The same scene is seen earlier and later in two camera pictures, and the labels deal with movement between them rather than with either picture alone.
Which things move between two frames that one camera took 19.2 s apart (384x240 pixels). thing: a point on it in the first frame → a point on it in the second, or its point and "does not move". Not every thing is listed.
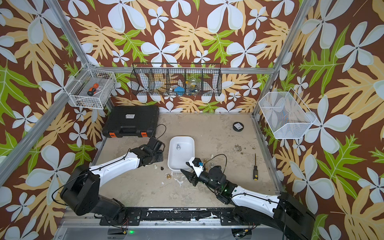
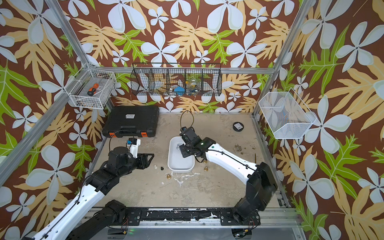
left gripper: x=161 y=156 → x=143 y=160
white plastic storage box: x=180 y=149 does not move
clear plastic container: x=194 y=85 does not move
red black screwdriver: x=92 y=90 does not move
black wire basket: x=173 y=79 does not move
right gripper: x=192 y=177 → x=183 y=147
